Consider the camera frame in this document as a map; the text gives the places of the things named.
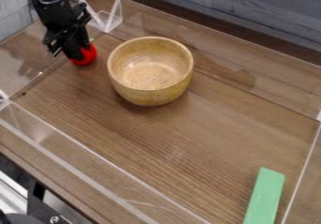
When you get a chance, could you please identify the light wooden bowl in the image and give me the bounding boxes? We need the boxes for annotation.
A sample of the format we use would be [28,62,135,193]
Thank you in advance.
[106,37,193,107]

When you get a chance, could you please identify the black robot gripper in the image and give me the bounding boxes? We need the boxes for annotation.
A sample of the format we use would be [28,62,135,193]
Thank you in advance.
[30,0,90,61]

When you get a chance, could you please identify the black metal table frame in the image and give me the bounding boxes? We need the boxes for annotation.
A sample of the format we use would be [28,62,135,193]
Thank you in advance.
[26,182,86,224]

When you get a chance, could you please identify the clear acrylic tray walls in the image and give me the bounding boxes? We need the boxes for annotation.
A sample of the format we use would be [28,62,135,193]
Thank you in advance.
[0,1,321,224]

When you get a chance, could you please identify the green tape strip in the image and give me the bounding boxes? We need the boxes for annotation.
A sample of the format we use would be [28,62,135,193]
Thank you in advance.
[242,168,284,224]

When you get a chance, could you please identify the clear acrylic corner bracket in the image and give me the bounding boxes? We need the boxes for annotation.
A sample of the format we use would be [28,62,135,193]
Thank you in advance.
[78,0,123,33]

